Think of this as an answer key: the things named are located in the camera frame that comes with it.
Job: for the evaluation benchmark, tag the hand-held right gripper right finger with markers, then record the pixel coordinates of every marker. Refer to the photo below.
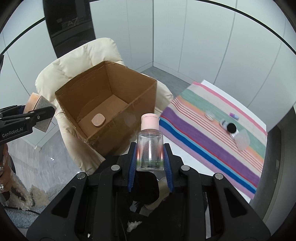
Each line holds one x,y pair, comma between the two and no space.
168,166

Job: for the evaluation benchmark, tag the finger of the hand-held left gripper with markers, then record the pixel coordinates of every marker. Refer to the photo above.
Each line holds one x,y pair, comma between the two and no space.
41,113
13,109

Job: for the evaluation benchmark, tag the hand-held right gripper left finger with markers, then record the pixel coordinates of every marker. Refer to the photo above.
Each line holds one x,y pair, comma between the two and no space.
133,166

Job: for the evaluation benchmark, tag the peach cube box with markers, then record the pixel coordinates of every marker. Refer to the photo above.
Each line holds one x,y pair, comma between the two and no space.
34,102

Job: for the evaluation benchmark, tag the clear plastic bottle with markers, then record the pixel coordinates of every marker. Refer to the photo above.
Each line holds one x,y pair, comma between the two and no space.
150,148

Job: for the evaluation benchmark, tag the small clear jar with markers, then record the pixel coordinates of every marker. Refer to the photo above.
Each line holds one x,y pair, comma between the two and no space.
209,115

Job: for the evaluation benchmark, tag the white round jar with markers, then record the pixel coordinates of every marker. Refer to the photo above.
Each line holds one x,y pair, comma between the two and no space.
223,122

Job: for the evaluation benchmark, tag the translucent plastic container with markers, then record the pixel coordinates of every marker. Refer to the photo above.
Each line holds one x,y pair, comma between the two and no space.
241,140

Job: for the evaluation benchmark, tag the brown cardboard box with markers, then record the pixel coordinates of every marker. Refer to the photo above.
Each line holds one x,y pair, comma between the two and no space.
131,88

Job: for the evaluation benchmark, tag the person's left hand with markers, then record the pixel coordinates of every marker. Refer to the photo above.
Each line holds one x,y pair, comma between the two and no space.
2,178

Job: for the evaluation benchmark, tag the white table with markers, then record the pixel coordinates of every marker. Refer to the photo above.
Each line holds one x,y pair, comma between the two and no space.
192,162

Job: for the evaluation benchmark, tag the striped cloth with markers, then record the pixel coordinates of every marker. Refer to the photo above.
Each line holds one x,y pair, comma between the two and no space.
208,148

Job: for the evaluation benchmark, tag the cream padded chair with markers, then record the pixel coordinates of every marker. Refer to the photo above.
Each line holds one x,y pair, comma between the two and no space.
69,67

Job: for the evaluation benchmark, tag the person's shearling coat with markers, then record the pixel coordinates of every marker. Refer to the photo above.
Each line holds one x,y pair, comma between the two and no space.
18,194

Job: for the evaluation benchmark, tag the small purple bottle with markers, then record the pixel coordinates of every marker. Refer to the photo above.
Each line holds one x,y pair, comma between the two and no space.
234,115

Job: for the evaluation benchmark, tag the black glass cabinet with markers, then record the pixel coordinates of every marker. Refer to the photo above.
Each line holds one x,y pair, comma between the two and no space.
69,23

